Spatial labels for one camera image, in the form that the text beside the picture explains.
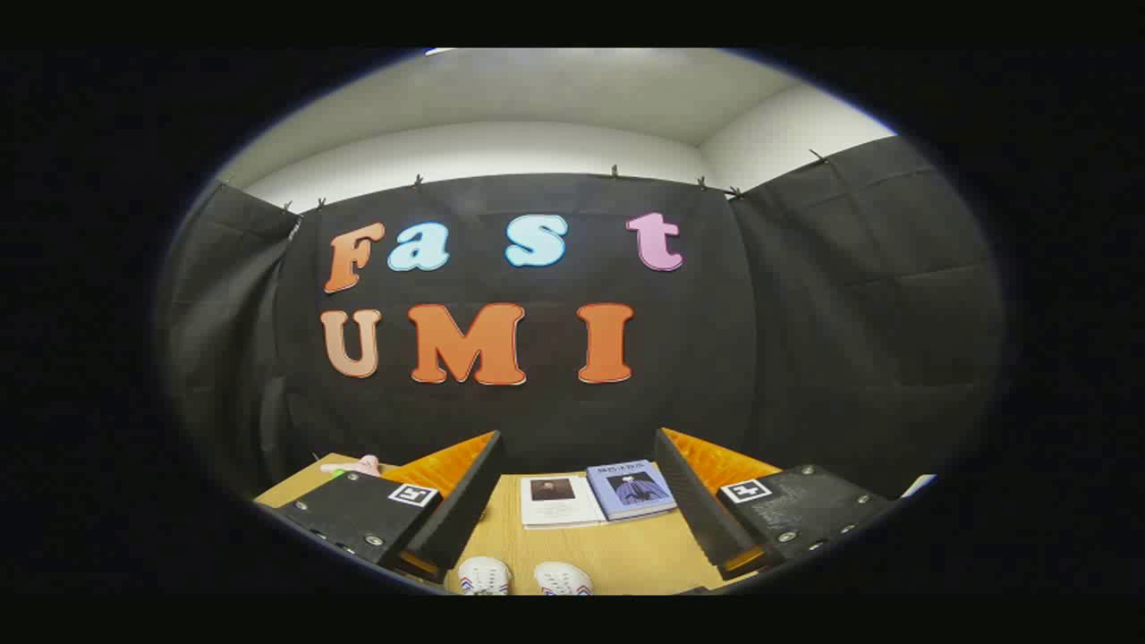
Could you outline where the blue cover book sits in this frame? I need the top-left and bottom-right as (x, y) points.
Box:
(586, 460), (678, 522)

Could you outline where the black backdrop cloth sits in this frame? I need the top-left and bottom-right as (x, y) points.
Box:
(157, 134), (1007, 502)

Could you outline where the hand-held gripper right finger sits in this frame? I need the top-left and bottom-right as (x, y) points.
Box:
(654, 428), (898, 580)

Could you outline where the white book with dark photo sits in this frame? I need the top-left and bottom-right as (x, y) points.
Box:
(521, 476), (607, 530)

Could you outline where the pink and green plush toy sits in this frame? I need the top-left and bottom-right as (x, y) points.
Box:
(320, 454), (381, 479)

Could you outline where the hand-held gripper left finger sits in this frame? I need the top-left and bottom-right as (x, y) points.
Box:
(258, 431), (505, 584)

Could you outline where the white shoe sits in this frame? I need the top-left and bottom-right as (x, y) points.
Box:
(534, 561), (594, 596)
(458, 556), (513, 596)

